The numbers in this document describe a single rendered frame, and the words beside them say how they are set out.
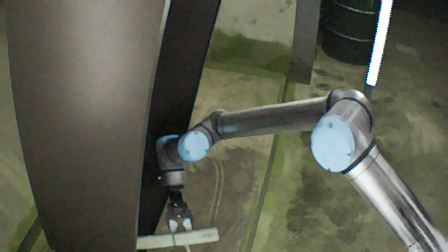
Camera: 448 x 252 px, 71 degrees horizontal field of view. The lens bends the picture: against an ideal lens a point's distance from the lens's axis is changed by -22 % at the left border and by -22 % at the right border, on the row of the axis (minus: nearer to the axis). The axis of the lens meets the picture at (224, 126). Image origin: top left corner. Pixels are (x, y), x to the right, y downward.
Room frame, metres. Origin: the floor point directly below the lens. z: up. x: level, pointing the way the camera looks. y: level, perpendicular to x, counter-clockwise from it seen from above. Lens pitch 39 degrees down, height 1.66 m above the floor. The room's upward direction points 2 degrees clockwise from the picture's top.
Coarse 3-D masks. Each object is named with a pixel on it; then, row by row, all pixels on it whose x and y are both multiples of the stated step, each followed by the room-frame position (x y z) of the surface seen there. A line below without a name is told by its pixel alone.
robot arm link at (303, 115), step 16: (336, 96) 0.78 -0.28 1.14; (352, 96) 0.74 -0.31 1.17; (224, 112) 1.05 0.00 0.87; (240, 112) 0.99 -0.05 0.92; (256, 112) 0.94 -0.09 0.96; (272, 112) 0.90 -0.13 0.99; (288, 112) 0.86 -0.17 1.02; (304, 112) 0.83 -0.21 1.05; (320, 112) 0.80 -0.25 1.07; (208, 128) 1.00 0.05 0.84; (224, 128) 0.98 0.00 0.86; (240, 128) 0.94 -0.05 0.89; (256, 128) 0.91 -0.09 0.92; (272, 128) 0.88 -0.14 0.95; (288, 128) 0.85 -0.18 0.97; (304, 128) 0.82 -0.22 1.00
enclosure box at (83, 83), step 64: (64, 0) 0.56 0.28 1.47; (128, 0) 0.54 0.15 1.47; (192, 0) 1.14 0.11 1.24; (64, 64) 0.57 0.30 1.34; (128, 64) 0.54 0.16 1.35; (192, 64) 1.14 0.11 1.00; (64, 128) 0.57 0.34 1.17; (128, 128) 0.54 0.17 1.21; (64, 192) 0.59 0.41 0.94; (128, 192) 0.54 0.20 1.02
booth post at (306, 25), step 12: (300, 0) 2.64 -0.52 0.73; (312, 0) 2.62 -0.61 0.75; (300, 12) 2.64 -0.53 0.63; (312, 12) 2.62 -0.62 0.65; (300, 24) 2.63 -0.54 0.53; (312, 24) 2.61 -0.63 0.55; (300, 36) 2.63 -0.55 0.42; (312, 36) 2.61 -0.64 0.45; (300, 48) 2.63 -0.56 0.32; (312, 48) 2.61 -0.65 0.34; (300, 60) 2.63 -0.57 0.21; (312, 60) 2.61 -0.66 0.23; (300, 72) 2.62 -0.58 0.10
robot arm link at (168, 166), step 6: (162, 138) 1.01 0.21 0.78; (168, 138) 1.01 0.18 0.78; (156, 144) 1.01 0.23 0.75; (162, 144) 0.99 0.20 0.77; (156, 150) 1.00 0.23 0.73; (162, 150) 0.97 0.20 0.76; (162, 156) 0.96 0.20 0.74; (162, 162) 0.95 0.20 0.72; (168, 162) 0.94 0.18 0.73; (162, 168) 0.94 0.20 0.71; (168, 168) 0.93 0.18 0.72; (174, 168) 0.93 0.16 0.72; (180, 168) 0.94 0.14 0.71
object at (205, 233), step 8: (184, 232) 0.75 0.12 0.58; (192, 232) 0.76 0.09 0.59; (200, 232) 0.76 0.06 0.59; (208, 232) 0.76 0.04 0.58; (216, 232) 0.76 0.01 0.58; (144, 240) 0.71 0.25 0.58; (152, 240) 0.71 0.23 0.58; (160, 240) 0.72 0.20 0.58; (168, 240) 0.72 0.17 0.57; (176, 240) 0.72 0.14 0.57; (184, 240) 0.73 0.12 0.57; (192, 240) 0.73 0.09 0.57; (200, 240) 0.73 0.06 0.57; (208, 240) 0.74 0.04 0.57; (216, 240) 0.74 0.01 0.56; (136, 248) 0.68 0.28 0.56; (144, 248) 0.69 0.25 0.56; (152, 248) 0.69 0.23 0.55
